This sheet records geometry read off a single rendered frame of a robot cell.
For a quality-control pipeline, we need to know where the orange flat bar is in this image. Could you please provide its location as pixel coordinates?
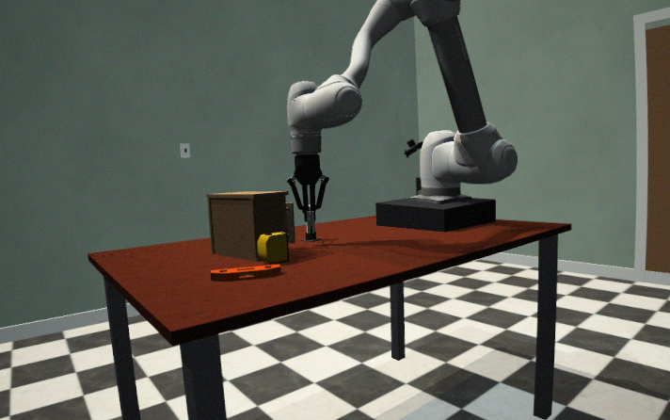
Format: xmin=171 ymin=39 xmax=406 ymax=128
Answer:
xmin=211 ymin=265 xmax=281 ymax=282

